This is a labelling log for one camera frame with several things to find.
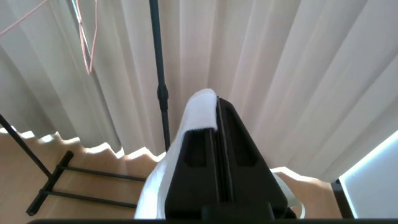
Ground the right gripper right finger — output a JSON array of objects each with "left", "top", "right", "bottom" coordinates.
[{"left": 217, "top": 96, "right": 289, "bottom": 219}]

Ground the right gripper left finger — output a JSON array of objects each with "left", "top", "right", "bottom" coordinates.
[{"left": 164, "top": 128, "right": 228, "bottom": 219}]

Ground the white printed t-shirt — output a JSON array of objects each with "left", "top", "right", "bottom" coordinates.
[{"left": 134, "top": 88, "right": 307, "bottom": 220}]

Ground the black clothes rack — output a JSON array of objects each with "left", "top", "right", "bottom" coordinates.
[{"left": 0, "top": 0, "right": 172, "bottom": 217}]

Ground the beige curtain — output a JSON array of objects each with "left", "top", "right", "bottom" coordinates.
[{"left": 0, "top": 0, "right": 398, "bottom": 184}]

